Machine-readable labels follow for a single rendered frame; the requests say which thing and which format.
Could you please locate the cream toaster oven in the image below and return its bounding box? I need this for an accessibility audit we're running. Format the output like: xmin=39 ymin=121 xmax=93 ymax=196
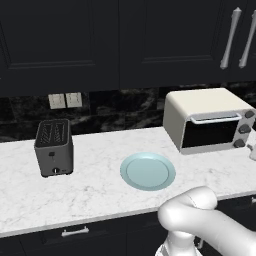
xmin=162 ymin=87 xmax=256 ymax=156

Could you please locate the grey two-slot toaster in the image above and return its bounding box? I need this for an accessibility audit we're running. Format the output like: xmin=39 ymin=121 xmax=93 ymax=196
xmin=33 ymin=118 xmax=75 ymax=178

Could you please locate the beige wall socket plate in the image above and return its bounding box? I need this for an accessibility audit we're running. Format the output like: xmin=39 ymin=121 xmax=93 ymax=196
xmin=48 ymin=93 xmax=67 ymax=110
xmin=65 ymin=91 xmax=83 ymax=109

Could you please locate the silver cupboard handle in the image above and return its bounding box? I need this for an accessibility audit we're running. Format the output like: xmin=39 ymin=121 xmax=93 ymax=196
xmin=219 ymin=6 xmax=243 ymax=70
xmin=238 ymin=9 xmax=256 ymax=69

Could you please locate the small white object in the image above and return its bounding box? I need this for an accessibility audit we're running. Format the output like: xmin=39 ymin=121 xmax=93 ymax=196
xmin=246 ymin=142 xmax=256 ymax=162

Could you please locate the white toaster oven door handle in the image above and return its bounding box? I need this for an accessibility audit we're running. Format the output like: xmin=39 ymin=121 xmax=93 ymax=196
xmin=189 ymin=112 xmax=243 ymax=125

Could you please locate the black toaster oven door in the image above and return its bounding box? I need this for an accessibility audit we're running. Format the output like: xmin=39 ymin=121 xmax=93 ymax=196
xmin=181 ymin=115 xmax=242 ymax=150

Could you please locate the black wall cupboard door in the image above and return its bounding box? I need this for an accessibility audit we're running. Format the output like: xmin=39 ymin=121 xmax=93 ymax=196
xmin=0 ymin=0 xmax=121 ymax=98
xmin=118 ymin=0 xmax=244 ymax=90
xmin=235 ymin=0 xmax=256 ymax=83

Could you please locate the light blue plate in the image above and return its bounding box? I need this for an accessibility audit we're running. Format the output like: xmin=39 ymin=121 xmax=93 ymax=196
xmin=119 ymin=152 xmax=177 ymax=192

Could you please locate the black drawer front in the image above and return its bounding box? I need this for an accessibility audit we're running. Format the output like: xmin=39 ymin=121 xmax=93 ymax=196
xmin=16 ymin=218 xmax=129 ymax=256
xmin=215 ymin=194 xmax=256 ymax=231

